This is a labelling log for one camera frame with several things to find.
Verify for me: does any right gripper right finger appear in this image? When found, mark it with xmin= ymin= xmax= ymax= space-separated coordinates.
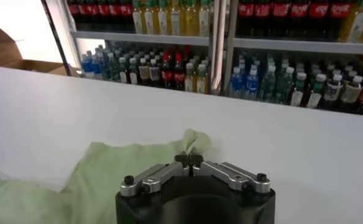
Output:
xmin=189 ymin=154 xmax=272 ymax=195

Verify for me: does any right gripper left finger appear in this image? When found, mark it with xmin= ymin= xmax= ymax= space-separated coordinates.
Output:
xmin=119 ymin=154 xmax=191 ymax=197

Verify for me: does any green printed t-shirt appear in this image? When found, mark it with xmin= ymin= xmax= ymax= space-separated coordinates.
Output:
xmin=0 ymin=128 xmax=213 ymax=224

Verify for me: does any blue label water bottle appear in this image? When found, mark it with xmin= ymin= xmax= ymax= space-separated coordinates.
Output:
xmin=80 ymin=54 xmax=93 ymax=79
xmin=229 ymin=66 xmax=245 ymax=98
xmin=244 ymin=68 xmax=260 ymax=100
xmin=91 ymin=52 xmax=104 ymax=80

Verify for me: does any small yellow drink bottle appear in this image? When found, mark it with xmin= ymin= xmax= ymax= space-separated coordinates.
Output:
xmin=184 ymin=63 xmax=197 ymax=92
xmin=196 ymin=63 xmax=209 ymax=94

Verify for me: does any green tinted water bottle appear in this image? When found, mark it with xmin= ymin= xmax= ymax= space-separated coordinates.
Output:
xmin=110 ymin=52 xmax=121 ymax=82
xmin=259 ymin=65 xmax=277 ymax=103
xmin=102 ymin=50 xmax=113 ymax=80
xmin=275 ymin=66 xmax=295 ymax=104

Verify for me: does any small dark tea bottle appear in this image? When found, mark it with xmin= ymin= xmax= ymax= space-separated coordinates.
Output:
xmin=306 ymin=74 xmax=327 ymax=110
xmin=290 ymin=72 xmax=308 ymax=107
xmin=149 ymin=58 xmax=160 ymax=88
xmin=138 ymin=57 xmax=150 ymax=86
xmin=341 ymin=75 xmax=363 ymax=112
xmin=128 ymin=57 xmax=139 ymax=85
xmin=323 ymin=74 xmax=343 ymax=109
xmin=118 ymin=57 xmax=129 ymax=83

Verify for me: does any grey metal shelf rack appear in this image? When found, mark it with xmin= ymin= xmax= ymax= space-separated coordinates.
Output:
xmin=222 ymin=0 xmax=363 ymax=118
xmin=44 ymin=0 xmax=224 ymax=95

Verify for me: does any open cardboard box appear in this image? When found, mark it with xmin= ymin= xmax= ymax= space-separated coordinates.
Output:
xmin=0 ymin=27 xmax=80 ymax=77

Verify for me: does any black slanted frame pole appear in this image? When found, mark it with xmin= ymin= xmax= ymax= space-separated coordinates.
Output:
xmin=40 ymin=0 xmax=73 ymax=77

